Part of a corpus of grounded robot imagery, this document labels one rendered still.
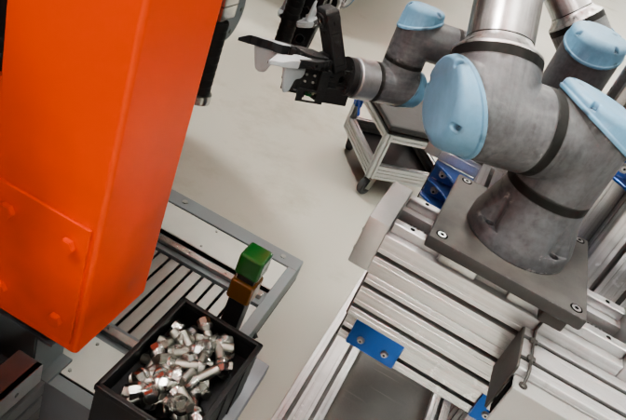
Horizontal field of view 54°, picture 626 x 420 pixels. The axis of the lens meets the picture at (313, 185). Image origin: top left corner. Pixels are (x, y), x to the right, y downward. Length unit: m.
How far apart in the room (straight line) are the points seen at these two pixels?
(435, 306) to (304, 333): 0.90
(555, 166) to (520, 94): 0.10
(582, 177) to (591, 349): 0.25
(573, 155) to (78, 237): 0.60
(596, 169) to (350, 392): 0.81
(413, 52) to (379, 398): 0.76
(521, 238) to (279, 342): 1.02
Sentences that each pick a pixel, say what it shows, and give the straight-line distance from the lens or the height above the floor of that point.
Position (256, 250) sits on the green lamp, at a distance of 0.92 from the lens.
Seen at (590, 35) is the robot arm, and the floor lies 1.04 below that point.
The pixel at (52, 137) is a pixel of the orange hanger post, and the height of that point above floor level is 0.83.
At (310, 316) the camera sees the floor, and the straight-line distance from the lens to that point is 1.84.
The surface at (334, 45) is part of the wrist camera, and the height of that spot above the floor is 0.90.
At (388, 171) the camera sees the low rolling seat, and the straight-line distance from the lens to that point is 2.43.
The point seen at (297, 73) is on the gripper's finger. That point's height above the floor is 0.85.
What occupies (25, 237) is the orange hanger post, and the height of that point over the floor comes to 0.68.
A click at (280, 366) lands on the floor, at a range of 1.68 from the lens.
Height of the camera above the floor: 1.23
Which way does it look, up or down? 31 degrees down
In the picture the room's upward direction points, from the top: 23 degrees clockwise
